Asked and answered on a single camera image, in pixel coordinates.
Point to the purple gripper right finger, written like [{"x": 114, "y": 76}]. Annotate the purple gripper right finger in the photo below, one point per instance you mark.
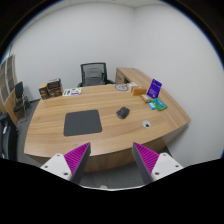
[{"x": 153, "y": 166}]

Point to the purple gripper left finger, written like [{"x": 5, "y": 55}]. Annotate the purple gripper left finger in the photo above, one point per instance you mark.
[{"x": 69, "y": 166}]

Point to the dark grey computer mouse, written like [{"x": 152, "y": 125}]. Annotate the dark grey computer mouse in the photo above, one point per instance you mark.
[{"x": 123, "y": 112}]

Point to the dark grey mouse pad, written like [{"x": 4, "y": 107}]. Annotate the dark grey mouse pad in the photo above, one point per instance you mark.
[{"x": 82, "y": 122}]

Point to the green box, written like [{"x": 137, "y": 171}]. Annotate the green box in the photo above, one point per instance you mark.
[{"x": 159, "y": 104}]

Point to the small blue box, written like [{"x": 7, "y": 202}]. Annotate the small blue box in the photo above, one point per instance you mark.
[{"x": 151, "y": 105}]

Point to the wooden office desk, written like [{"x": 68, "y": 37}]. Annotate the wooden office desk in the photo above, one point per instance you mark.
[{"x": 112, "y": 146}]

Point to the black chair at left edge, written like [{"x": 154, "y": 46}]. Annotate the black chair at left edge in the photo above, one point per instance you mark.
[{"x": 8, "y": 138}]

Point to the small tan box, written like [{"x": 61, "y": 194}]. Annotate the small tan box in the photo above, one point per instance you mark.
[{"x": 145, "y": 98}]

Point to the white green sticker sheet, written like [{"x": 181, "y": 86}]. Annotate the white green sticker sheet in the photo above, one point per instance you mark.
[{"x": 72, "y": 91}]

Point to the orange cardboard box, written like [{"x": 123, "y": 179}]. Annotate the orange cardboard box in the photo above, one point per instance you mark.
[{"x": 138, "y": 90}]

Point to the purple standing sign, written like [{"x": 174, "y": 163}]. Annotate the purple standing sign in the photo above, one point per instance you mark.
[{"x": 154, "y": 89}]

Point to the black side chair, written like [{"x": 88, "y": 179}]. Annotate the black side chair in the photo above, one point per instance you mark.
[{"x": 21, "y": 103}]

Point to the brown wooden organizer box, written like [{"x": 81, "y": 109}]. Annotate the brown wooden organizer box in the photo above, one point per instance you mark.
[{"x": 55, "y": 87}]

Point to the small brown box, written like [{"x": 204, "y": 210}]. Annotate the small brown box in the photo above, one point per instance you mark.
[{"x": 44, "y": 91}]

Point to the round grey coaster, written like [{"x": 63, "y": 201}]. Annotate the round grey coaster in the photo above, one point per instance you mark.
[{"x": 121, "y": 87}]

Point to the grey mesh office chair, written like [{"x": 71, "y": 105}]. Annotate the grey mesh office chair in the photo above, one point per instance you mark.
[{"x": 93, "y": 74}]

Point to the wooden glass-door cabinet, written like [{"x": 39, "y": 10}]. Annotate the wooden glass-door cabinet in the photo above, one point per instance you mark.
[{"x": 8, "y": 81}]

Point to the desk cable grommet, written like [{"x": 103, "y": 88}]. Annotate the desk cable grommet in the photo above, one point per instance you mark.
[{"x": 146, "y": 124}]

